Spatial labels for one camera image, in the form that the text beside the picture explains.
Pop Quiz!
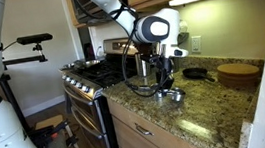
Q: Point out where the steel range hood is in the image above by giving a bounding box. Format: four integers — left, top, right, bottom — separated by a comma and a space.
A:
70, 0, 125, 28

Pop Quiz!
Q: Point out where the black cast iron skillet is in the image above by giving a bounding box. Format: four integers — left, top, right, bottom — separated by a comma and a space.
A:
181, 65, 217, 87

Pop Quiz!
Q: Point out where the flat cardboard piece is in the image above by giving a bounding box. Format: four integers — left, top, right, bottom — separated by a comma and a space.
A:
33, 113, 65, 131

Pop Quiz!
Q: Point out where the large steel measuring cup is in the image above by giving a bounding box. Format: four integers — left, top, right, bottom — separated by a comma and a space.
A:
153, 86, 188, 107

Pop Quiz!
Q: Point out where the small perforated steel utensil holder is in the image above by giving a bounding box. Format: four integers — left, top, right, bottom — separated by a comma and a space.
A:
172, 57, 183, 74

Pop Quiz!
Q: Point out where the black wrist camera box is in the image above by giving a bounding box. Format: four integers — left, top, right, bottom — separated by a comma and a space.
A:
139, 50, 159, 66

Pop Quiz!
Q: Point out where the base cabinet with drawers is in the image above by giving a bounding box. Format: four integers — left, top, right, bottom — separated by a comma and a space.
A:
106, 87, 209, 148

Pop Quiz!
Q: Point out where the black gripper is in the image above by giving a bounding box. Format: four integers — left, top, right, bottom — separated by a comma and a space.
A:
152, 54, 177, 91

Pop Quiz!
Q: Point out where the black camera stand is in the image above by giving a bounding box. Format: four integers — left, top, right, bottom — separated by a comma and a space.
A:
0, 42, 57, 137

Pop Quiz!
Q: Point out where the white wall outlet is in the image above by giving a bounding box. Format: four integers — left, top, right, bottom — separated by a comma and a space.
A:
190, 35, 204, 54

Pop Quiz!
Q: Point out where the black stereo camera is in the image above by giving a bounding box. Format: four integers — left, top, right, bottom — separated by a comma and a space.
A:
15, 32, 54, 47

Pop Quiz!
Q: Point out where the large perforated steel utensil holder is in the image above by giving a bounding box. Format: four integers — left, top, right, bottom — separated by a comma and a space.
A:
134, 51, 154, 78

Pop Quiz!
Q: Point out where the silver drawer handle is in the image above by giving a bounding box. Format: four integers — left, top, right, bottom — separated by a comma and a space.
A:
134, 120, 155, 139

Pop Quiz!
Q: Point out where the steel frying pan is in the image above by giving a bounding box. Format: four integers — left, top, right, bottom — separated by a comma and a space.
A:
73, 56, 103, 71

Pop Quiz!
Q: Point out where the stainless gas stove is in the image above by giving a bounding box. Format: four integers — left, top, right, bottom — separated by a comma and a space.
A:
56, 35, 149, 148

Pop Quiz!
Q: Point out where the black red hand tool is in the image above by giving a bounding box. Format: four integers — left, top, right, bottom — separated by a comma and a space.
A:
27, 118, 83, 148

